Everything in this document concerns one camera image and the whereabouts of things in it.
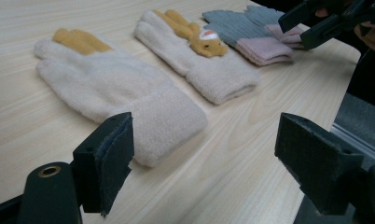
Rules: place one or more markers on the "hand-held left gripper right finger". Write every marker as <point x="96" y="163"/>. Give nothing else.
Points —
<point x="313" y="161"/>

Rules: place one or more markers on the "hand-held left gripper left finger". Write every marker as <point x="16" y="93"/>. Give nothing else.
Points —
<point x="108" y="161"/>

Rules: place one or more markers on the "grey pink glove orange label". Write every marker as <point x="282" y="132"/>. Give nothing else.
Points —
<point x="263" y="15"/>

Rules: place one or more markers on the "grey and pink knit glove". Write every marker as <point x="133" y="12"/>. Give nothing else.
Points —
<point x="238" y="31"/>

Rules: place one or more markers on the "plain cream glove yellow fingers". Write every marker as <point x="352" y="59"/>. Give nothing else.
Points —
<point x="114" y="84"/>

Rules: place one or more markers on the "cream glove with rabbit patch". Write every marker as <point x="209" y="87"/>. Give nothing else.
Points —
<point x="213" y="77"/>

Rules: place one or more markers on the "aluminium frame rail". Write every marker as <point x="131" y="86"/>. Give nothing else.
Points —
<point x="356" y="141"/>

